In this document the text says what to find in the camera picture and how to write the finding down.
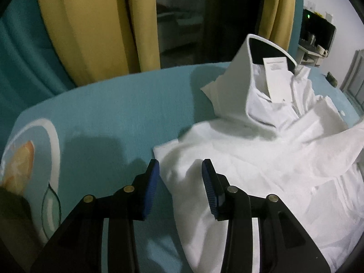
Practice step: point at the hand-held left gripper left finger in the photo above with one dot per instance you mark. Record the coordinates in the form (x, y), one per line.
(151, 186)

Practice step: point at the teal curtain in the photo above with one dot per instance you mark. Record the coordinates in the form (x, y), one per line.
(25, 54)

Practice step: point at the black monitor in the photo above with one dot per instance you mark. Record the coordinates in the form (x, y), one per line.
(318, 28)

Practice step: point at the white desk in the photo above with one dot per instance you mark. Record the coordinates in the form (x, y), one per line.
(310, 57)

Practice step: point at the white shirt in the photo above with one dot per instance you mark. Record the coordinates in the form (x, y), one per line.
(256, 153)

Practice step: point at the white paper tag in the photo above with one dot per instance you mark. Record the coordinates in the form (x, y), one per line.
(277, 81)

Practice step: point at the yellow curtain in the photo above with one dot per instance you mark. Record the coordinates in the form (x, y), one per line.
(93, 25)
(277, 8)

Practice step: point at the small dark object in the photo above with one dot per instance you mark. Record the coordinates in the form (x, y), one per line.
(331, 79)

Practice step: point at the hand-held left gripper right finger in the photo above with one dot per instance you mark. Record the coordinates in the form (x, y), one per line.
(210, 186)

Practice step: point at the white radiator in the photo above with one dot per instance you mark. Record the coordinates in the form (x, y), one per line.
(355, 76)

